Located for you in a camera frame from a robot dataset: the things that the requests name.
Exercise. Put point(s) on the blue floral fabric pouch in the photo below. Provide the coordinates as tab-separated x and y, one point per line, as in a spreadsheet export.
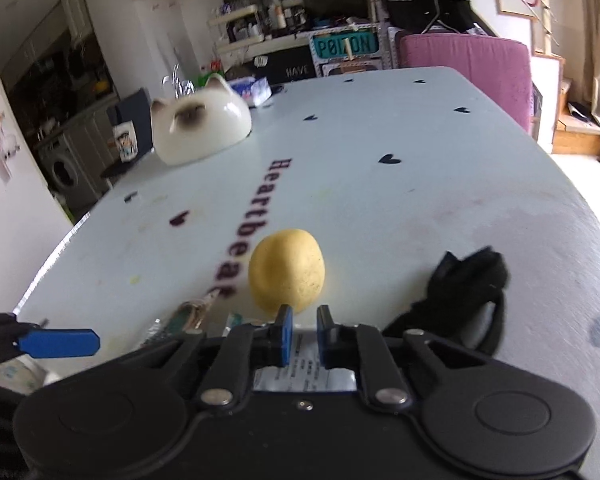
22	375

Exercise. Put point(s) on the dark blue folding chair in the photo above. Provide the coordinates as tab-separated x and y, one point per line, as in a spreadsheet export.
136	109

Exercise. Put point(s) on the cartoon printed tote bag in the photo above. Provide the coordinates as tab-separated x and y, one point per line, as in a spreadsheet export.
126	141

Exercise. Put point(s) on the pink upholstered chair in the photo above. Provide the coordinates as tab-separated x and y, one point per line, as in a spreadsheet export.
499	67

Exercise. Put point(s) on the teal poizon sign box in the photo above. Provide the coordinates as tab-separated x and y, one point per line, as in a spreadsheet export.
348	49

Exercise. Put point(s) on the black fabric scrunchie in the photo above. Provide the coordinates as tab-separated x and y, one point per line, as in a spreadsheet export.
464	302

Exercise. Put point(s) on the white cat-shaped ceramic dish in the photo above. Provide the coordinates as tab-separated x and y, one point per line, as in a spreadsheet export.
199	125

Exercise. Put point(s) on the green plastic bag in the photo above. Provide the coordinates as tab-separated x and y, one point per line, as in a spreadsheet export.
202	80

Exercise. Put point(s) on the silver foil packet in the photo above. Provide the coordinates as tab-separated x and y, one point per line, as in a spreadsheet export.
304	372

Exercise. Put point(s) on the yellow soft sponge ball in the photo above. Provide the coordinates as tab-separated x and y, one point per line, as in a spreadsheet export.
287	267

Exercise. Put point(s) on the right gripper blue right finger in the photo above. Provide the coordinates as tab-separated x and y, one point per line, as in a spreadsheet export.
362	350

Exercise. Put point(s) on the white storage shelf rack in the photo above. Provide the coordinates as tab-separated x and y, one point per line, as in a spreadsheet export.
236	29

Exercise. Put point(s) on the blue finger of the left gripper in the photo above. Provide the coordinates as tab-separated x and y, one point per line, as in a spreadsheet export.
59	344

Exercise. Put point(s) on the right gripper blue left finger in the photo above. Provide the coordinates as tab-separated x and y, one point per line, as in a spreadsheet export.
246	349

